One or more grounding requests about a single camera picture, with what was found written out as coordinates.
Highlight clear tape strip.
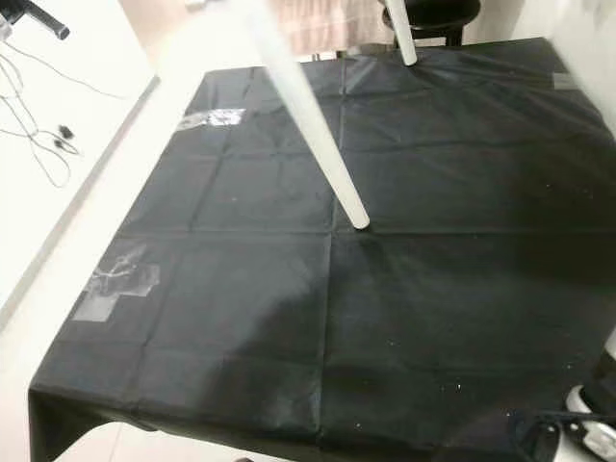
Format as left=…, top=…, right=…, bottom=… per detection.
left=176, top=107, right=248, bottom=132

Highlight black table cloth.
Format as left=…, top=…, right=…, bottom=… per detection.
left=27, top=37, right=616, bottom=462

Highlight beige tablecloth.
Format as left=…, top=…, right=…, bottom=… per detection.
left=248, top=0, right=398, bottom=59

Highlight black round stool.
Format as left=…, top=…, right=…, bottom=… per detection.
left=378, top=0, right=484, bottom=49

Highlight grey tape piece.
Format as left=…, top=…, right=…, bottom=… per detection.
left=552, top=72, right=580, bottom=93

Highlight looped black cable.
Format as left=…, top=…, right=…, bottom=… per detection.
left=0, top=56, right=80, bottom=191

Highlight thin black cable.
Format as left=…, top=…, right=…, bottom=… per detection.
left=14, top=40, right=157, bottom=104

